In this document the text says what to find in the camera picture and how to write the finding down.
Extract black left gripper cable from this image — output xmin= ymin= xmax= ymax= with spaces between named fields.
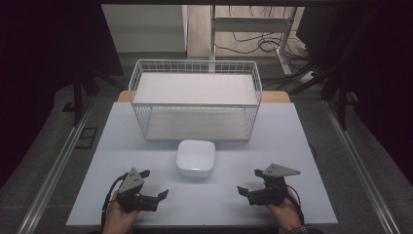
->
xmin=99 ymin=173 xmax=130 ymax=230

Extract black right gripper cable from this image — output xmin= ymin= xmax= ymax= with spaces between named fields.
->
xmin=285 ymin=183 xmax=307 ymax=226

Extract person's left hand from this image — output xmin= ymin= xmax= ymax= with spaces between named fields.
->
xmin=106 ymin=190 xmax=141 ymax=232

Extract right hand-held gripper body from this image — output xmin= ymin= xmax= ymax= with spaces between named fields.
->
xmin=246 ymin=162 xmax=302 ymax=207

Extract aluminium rail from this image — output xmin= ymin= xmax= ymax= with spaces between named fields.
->
xmin=16 ymin=97 xmax=95 ymax=234
xmin=321 ymin=98 xmax=402 ymax=234

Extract dark curtain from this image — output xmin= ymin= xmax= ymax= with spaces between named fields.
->
xmin=0 ymin=0 xmax=125 ymax=190
xmin=296 ymin=5 xmax=413 ymax=187

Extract black floor cables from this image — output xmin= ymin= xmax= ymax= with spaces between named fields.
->
xmin=214 ymin=5 xmax=314 ymax=64

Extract person's right hand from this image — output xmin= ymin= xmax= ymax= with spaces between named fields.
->
xmin=265 ymin=187 xmax=304 ymax=232

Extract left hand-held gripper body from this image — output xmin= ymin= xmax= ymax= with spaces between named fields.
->
xmin=116 ymin=167 xmax=160 ymax=215

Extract black tripod stand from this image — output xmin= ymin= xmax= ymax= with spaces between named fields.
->
xmin=287 ymin=13 xmax=374 ymax=132
xmin=71 ymin=62 xmax=126 ymax=129

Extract white cabinet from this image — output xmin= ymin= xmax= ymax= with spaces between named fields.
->
xmin=100 ymin=4 xmax=189 ymax=60

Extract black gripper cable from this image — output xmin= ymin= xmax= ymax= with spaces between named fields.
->
xmin=285 ymin=183 xmax=307 ymax=226
xmin=99 ymin=173 xmax=130 ymax=230

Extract white power strip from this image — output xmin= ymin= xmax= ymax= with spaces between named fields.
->
xmin=298 ymin=70 xmax=317 ymax=84

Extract white square bowl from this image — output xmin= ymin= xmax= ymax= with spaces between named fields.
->
xmin=175 ymin=138 xmax=217 ymax=179

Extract white wire basket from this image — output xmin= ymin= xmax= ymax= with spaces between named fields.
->
xmin=128 ymin=58 xmax=263 ymax=142

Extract black floor socket frame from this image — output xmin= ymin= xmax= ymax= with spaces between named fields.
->
xmin=74 ymin=127 xmax=99 ymax=151

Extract white metal desk frame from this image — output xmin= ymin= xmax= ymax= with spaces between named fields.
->
xmin=208 ymin=4 xmax=298 ymax=77

